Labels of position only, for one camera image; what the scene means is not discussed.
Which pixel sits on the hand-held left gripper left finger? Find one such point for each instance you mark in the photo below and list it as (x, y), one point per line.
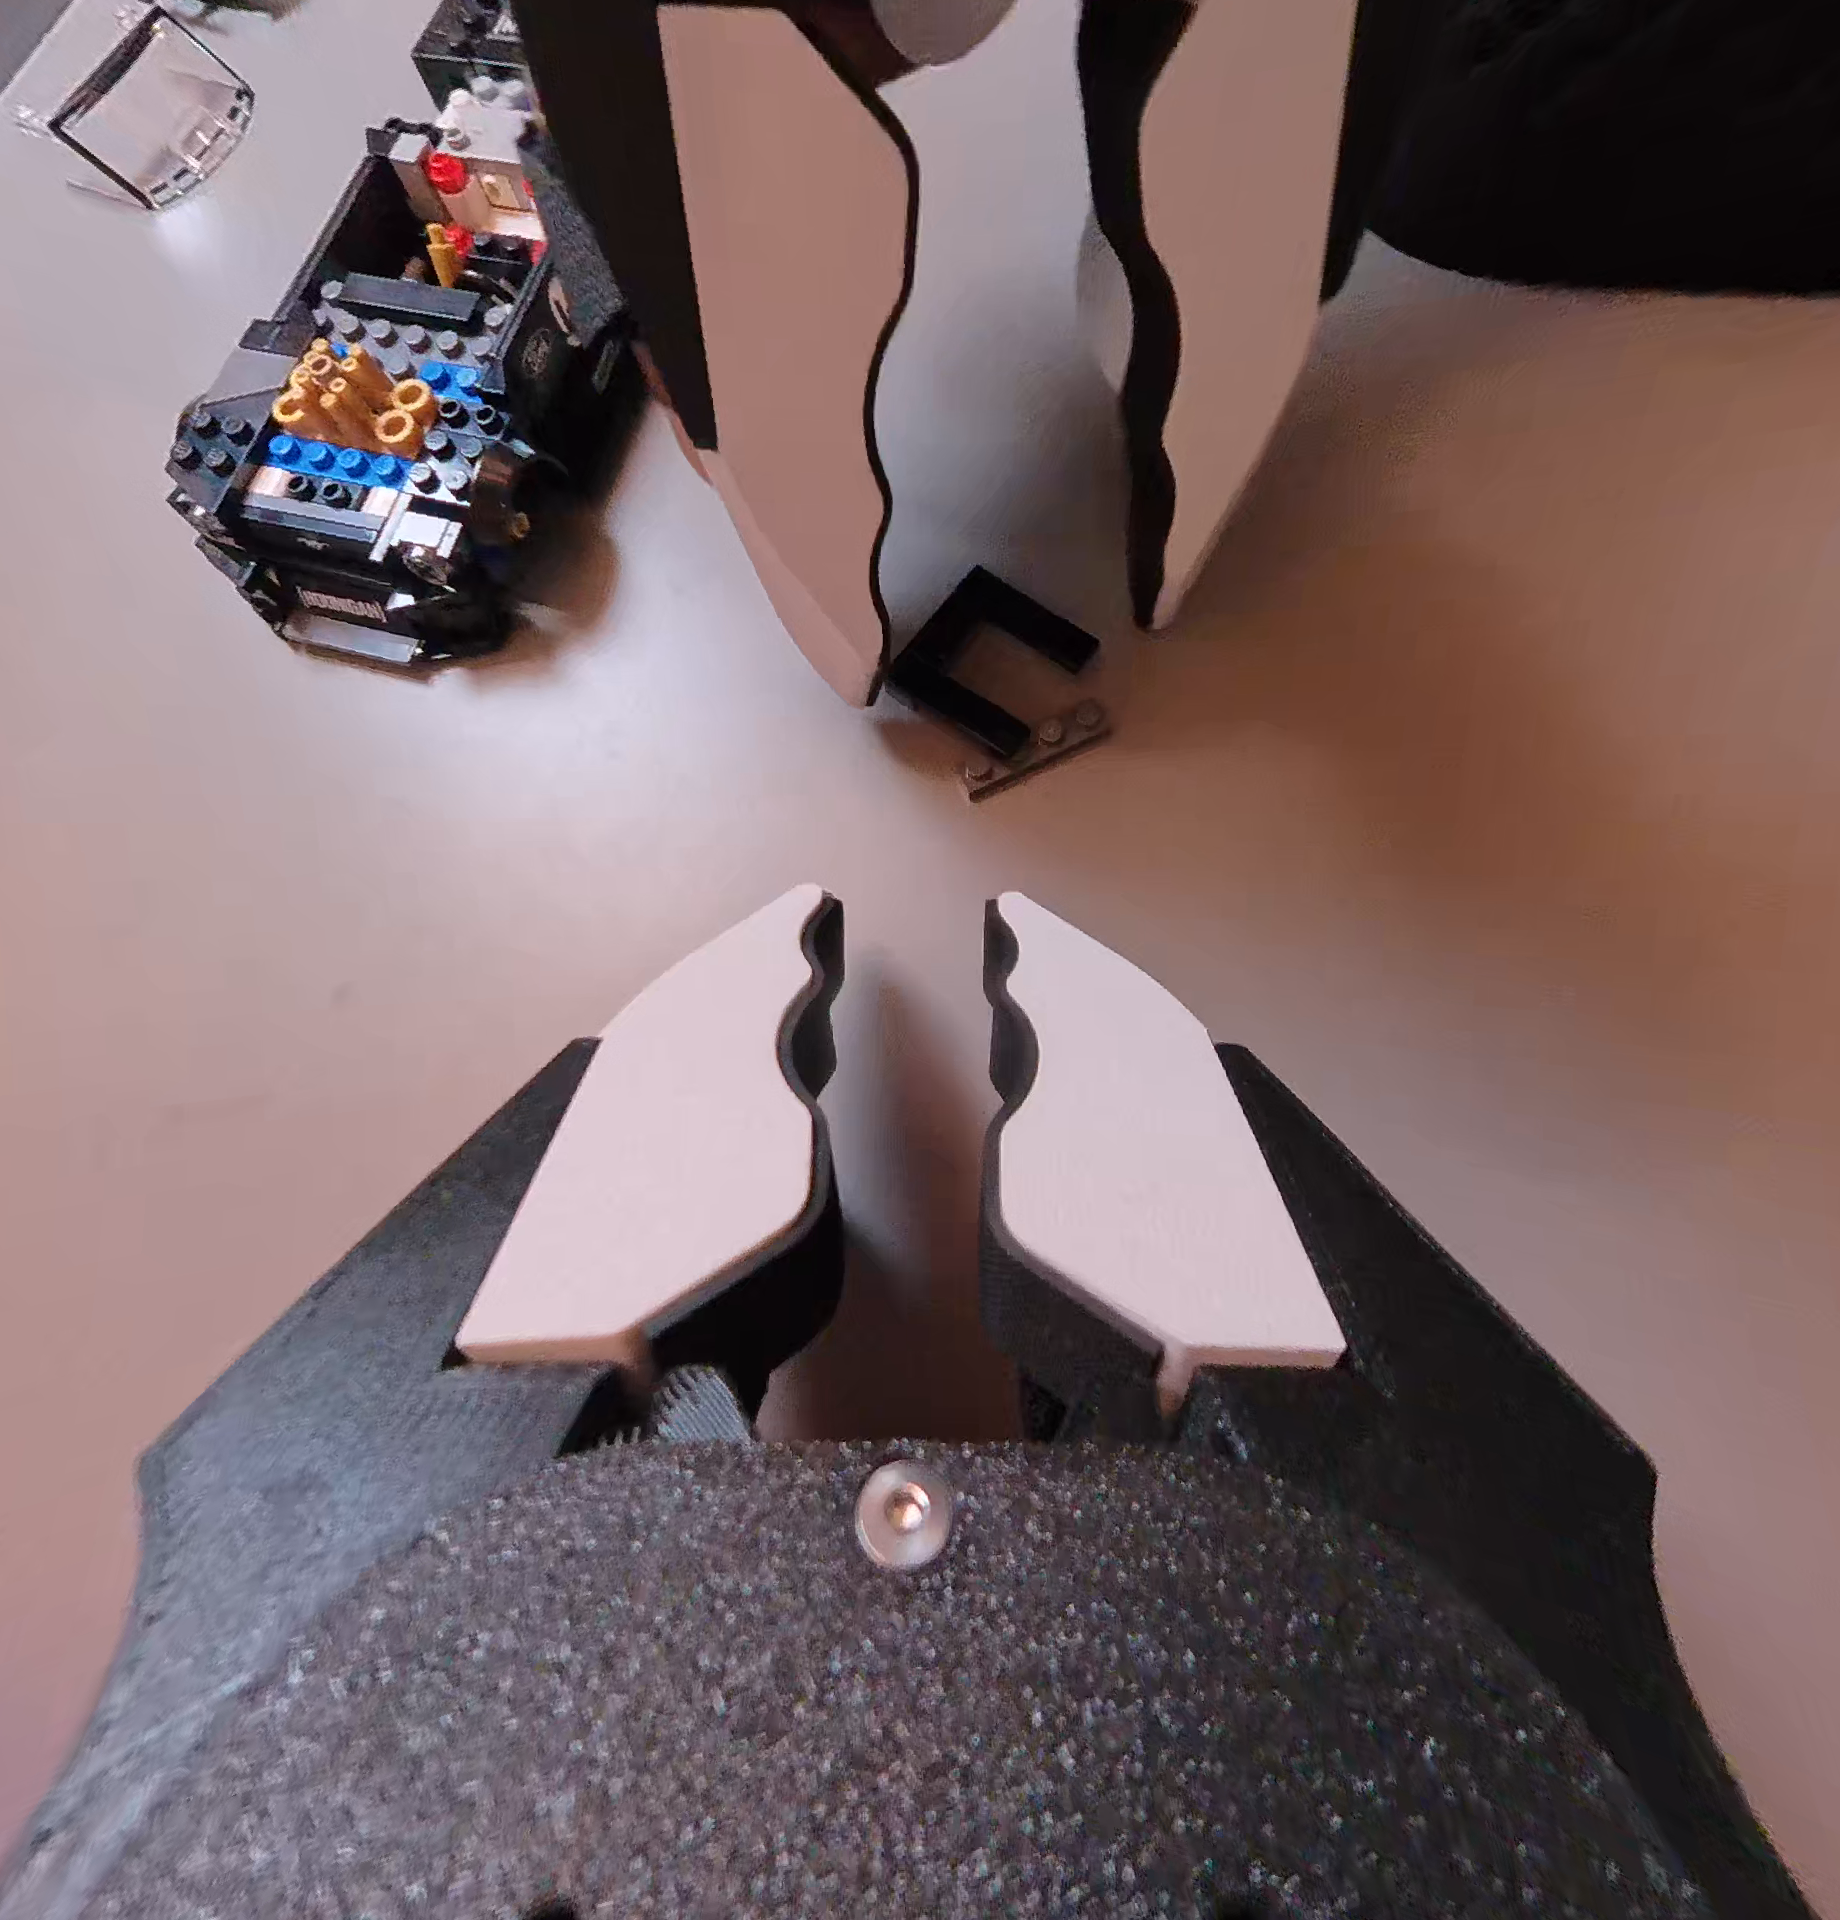
(666, 1172)

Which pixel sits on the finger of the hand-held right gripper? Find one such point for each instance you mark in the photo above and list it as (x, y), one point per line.
(1234, 242)
(784, 299)

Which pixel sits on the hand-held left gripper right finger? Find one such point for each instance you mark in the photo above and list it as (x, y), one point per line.
(1161, 1172)

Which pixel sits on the lego car model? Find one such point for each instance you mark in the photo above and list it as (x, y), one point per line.
(413, 390)

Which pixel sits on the black lego frame assembly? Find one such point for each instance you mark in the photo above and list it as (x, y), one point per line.
(927, 644)

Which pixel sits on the thin grey lego piece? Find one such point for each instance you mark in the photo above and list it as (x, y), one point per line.
(1039, 758)

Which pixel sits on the clear lego windshield piece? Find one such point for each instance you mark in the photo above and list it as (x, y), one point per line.
(140, 104)

